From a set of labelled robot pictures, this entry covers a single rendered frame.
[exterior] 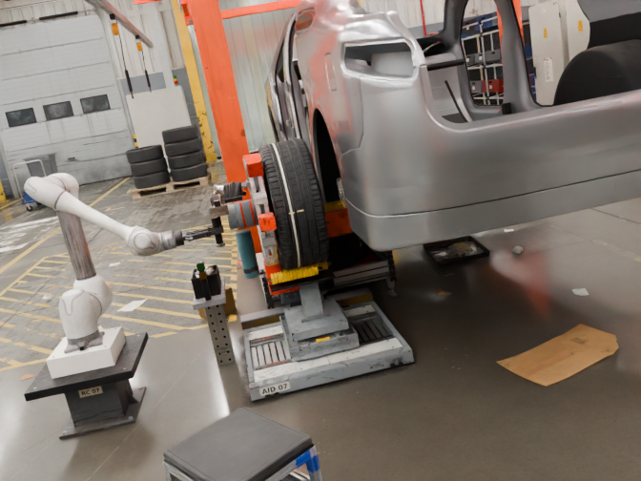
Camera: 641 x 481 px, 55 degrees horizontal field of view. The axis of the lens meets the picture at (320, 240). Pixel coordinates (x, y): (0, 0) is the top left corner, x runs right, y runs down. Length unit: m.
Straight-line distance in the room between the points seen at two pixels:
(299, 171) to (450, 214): 0.89
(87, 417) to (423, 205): 1.99
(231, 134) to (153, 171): 8.08
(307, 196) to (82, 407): 1.52
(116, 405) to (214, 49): 1.95
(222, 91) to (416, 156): 1.64
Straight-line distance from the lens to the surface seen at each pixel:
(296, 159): 2.99
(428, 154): 2.24
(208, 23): 3.62
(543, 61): 8.93
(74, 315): 3.22
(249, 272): 3.37
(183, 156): 11.52
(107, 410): 3.33
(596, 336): 3.31
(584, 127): 2.43
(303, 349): 3.19
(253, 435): 2.18
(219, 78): 3.60
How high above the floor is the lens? 1.43
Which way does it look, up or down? 14 degrees down
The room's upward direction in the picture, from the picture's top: 10 degrees counter-clockwise
